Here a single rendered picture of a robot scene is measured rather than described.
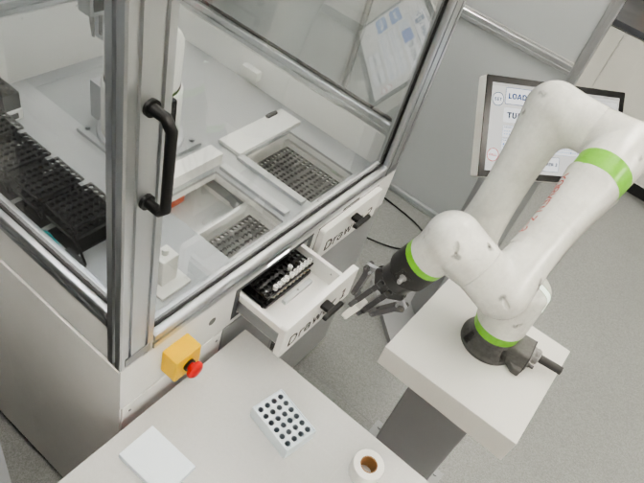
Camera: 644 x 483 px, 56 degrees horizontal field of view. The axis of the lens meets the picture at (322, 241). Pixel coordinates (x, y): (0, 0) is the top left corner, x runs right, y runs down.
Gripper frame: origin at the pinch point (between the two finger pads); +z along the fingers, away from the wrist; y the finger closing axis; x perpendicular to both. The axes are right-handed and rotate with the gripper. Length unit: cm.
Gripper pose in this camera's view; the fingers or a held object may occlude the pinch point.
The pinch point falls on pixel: (354, 309)
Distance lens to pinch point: 139.2
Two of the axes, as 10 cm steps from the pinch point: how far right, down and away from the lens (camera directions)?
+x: 5.9, -4.6, 6.6
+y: 6.4, 7.7, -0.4
